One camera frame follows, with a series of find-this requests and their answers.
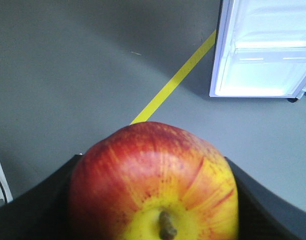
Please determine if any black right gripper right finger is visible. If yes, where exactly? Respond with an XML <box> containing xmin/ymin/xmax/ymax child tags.
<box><xmin>225</xmin><ymin>157</ymin><xmax>306</xmax><ymax>240</ymax></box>

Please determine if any red yellow apple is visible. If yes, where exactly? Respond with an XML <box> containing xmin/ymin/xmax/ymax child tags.
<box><xmin>68</xmin><ymin>121</ymin><xmax>239</xmax><ymax>240</ymax></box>

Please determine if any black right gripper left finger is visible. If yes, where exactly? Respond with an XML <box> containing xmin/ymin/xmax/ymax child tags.
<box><xmin>0</xmin><ymin>154</ymin><xmax>82</xmax><ymax>240</ymax></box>

